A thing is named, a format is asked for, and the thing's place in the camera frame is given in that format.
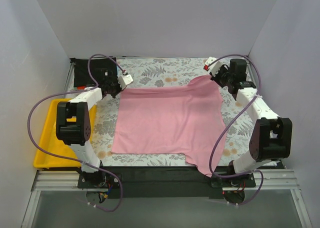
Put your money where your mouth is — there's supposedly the pink t shirt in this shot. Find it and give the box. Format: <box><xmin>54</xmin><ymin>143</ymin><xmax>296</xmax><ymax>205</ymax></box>
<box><xmin>111</xmin><ymin>75</ymin><xmax>226</xmax><ymax>175</ymax></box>

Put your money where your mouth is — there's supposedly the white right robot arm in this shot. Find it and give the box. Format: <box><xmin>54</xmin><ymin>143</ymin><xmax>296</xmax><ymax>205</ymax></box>
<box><xmin>204</xmin><ymin>54</ymin><xmax>293</xmax><ymax>188</ymax></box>

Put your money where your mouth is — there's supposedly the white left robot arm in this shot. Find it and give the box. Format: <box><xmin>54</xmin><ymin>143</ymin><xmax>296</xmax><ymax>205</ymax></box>
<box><xmin>56</xmin><ymin>67</ymin><xmax>122</xmax><ymax>188</ymax></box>

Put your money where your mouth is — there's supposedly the black folded t shirt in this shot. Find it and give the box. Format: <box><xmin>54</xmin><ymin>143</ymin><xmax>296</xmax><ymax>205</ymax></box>
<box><xmin>70</xmin><ymin>58</ymin><xmax>118</xmax><ymax>88</ymax></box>

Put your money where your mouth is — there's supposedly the floral patterned table mat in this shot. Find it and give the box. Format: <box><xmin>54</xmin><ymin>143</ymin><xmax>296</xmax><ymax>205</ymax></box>
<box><xmin>91</xmin><ymin>58</ymin><xmax>254</xmax><ymax>166</ymax></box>

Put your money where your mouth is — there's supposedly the yellow plastic tray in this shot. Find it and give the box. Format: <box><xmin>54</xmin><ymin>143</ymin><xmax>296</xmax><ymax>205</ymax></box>
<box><xmin>33</xmin><ymin>98</ymin><xmax>97</xmax><ymax>169</ymax></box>

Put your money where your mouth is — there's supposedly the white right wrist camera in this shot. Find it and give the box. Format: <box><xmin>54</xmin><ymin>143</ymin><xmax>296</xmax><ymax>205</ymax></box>
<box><xmin>203</xmin><ymin>56</ymin><xmax>223</xmax><ymax>76</ymax></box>

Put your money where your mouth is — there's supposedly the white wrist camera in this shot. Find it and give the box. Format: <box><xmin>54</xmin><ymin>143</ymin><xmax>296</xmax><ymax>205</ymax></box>
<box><xmin>118</xmin><ymin>74</ymin><xmax>134</xmax><ymax>90</ymax></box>
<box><xmin>203</xmin><ymin>56</ymin><xmax>223</xmax><ymax>76</ymax></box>

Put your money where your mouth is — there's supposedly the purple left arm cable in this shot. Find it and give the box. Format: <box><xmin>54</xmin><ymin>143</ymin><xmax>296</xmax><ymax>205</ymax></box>
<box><xmin>26</xmin><ymin>53</ymin><xmax>126</xmax><ymax>213</ymax></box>

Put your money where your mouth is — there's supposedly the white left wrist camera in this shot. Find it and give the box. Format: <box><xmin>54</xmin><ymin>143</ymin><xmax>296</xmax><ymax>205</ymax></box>
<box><xmin>118</xmin><ymin>74</ymin><xmax>134</xmax><ymax>90</ymax></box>

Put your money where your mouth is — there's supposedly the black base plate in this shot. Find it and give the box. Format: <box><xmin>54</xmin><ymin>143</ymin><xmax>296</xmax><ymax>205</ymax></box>
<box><xmin>77</xmin><ymin>165</ymin><xmax>257</xmax><ymax>200</ymax></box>

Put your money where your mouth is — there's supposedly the aluminium frame rail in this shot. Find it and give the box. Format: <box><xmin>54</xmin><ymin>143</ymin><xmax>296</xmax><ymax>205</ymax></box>
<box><xmin>20</xmin><ymin>168</ymin><xmax>88</xmax><ymax>228</ymax></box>

